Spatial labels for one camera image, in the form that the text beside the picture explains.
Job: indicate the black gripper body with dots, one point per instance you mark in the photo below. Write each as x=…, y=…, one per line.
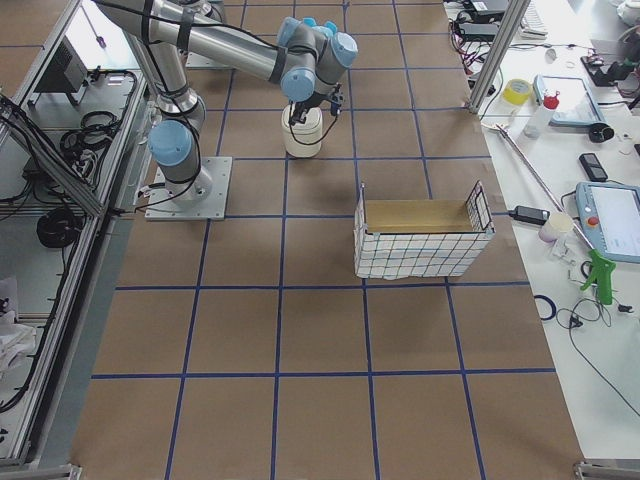
x=311, y=101

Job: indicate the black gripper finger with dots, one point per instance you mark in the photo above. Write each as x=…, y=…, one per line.
x=297, y=113

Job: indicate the white trash can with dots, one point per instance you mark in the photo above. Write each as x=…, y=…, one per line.
x=302, y=137

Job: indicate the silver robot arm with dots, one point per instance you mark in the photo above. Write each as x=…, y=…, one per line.
x=307, y=61

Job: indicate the blue plush toy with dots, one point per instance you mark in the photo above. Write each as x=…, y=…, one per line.
x=328, y=28

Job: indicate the grid-patterned cardboard box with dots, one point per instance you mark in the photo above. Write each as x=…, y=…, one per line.
x=397, y=239

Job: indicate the black power brick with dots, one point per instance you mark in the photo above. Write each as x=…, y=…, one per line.
x=478, y=32

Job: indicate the yellow tape roll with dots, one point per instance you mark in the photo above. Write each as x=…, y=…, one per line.
x=517, y=91

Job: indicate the black control box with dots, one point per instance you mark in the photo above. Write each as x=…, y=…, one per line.
x=65, y=74

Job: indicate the red-capped squeeze bottle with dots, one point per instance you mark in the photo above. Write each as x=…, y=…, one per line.
x=542, y=117

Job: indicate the black power adapter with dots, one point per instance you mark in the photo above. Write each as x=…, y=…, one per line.
x=529, y=215

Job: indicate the teach pendant far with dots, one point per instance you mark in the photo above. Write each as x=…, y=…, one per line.
x=577, y=105

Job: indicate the teach pendant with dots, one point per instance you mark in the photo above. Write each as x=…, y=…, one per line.
x=609, y=218
x=577, y=105

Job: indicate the white plastic cup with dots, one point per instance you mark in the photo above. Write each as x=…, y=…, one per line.
x=557, y=225

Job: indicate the black tape roll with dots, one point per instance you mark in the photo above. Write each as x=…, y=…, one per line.
x=600, y=132

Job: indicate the black phone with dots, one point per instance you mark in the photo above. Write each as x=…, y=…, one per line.
x=592, y=167

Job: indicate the teach pendant near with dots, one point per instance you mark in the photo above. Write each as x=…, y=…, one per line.
x=609, y=218

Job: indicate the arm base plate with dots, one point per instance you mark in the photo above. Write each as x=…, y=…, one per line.
x=205, y=199
x=197, y=61

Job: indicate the aluminium frame post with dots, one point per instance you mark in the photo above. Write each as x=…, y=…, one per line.
x=509, y=26

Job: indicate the green-handled reacher grabber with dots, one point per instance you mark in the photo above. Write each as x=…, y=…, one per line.
x=600, y=275

